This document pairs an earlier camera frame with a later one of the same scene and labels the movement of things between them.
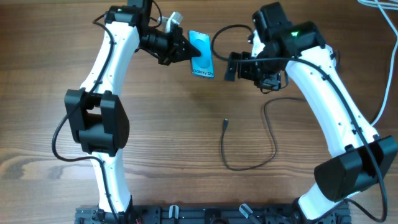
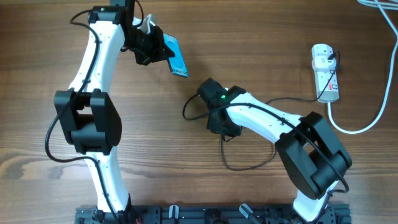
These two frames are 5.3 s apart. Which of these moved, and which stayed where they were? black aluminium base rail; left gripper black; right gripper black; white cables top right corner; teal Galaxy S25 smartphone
Moved: teal Galaxy S25 smartphone; right gripper black; left gripper black
Stayed: white cables top right corner; black aluminium base rail
